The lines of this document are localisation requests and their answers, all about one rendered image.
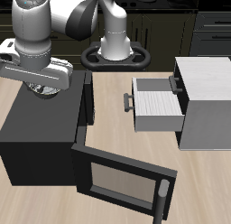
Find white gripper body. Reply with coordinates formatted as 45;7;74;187
0;57;74;91

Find black and white bowl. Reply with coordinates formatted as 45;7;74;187
28;82;61;99

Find white cabinet drawer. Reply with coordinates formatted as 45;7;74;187
131;77;186;133

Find white cabinet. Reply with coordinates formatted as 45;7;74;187
172;56;231;152

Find black microwave oven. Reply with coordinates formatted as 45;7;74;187
0;69;179;224

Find dark kitchen cupboards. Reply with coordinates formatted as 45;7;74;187
0;0;231;73

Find black drawer handle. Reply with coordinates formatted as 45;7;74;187
168;75;183;95
123;92;135;113

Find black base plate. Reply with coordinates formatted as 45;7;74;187
79;41;152;70

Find grey microwave door handle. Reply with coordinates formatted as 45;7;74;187
152;179;171;224

